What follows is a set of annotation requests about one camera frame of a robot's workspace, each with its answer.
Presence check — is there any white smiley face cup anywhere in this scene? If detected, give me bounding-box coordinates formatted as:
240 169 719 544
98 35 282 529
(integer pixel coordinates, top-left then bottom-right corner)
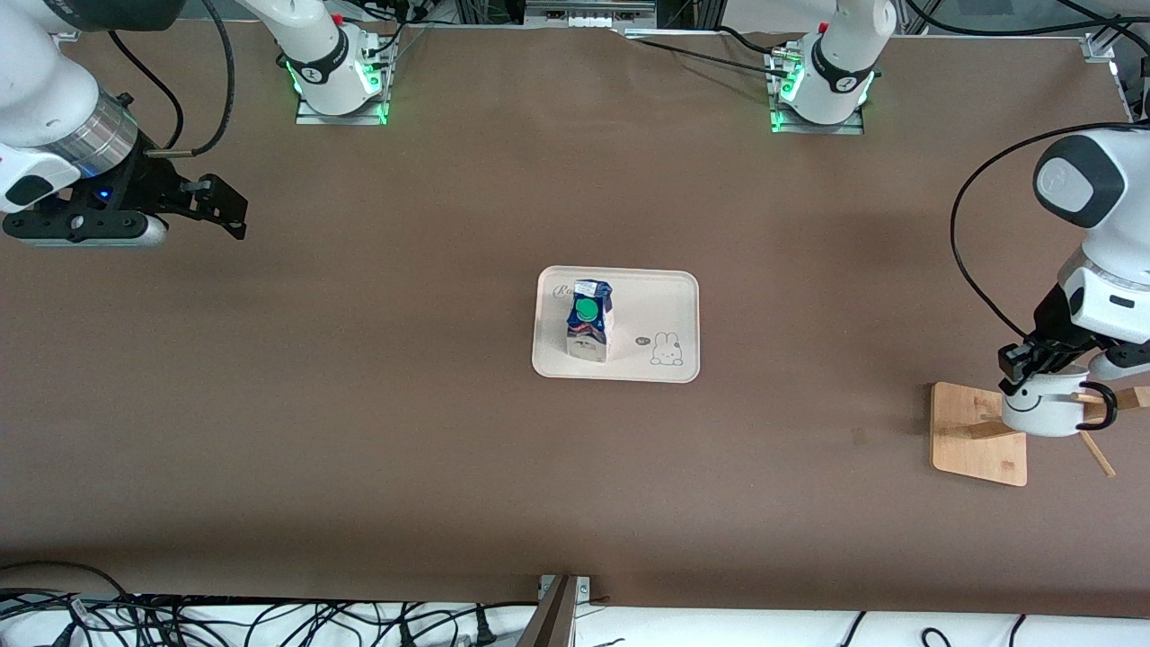
1000 370 1121 439

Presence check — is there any blue milk carton green cap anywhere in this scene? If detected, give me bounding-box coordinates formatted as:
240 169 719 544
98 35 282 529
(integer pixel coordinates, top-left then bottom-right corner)
564 279 615 364

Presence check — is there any cream rabbit print tray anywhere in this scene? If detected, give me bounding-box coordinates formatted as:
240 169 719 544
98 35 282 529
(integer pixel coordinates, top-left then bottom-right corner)
532 265 701 385

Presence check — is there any wooden mug stand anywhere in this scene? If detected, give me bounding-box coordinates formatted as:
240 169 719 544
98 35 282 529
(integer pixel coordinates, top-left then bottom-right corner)
930 346 1150 488

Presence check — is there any grey metal box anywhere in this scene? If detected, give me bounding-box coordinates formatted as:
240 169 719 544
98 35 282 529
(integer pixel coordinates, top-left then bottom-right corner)
526 0 657 29

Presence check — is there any grey aluminium strut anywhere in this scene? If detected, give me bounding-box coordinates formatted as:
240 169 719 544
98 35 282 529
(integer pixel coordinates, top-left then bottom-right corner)
517 575 581 647

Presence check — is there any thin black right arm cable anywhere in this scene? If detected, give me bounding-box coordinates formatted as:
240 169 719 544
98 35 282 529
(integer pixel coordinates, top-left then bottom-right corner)
108 32 184 152

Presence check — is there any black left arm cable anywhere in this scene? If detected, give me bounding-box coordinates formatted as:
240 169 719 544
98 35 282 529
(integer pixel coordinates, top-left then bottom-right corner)
951 122 1150 342

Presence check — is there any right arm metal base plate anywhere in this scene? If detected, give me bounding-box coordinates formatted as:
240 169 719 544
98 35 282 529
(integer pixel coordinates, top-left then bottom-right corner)
295 88 390 126

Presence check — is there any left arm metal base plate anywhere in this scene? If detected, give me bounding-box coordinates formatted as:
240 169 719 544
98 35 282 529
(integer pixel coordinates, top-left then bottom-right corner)
770 52 866 137

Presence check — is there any short black table cable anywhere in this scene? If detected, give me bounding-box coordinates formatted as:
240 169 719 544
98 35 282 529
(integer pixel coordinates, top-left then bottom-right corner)
714 25 784 57

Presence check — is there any long black table cable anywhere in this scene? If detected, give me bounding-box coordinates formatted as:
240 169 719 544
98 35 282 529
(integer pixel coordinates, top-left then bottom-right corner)
624 34 801 75

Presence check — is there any silver metal bracket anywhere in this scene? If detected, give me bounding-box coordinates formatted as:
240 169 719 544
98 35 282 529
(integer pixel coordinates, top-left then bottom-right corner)
537 575 592 605

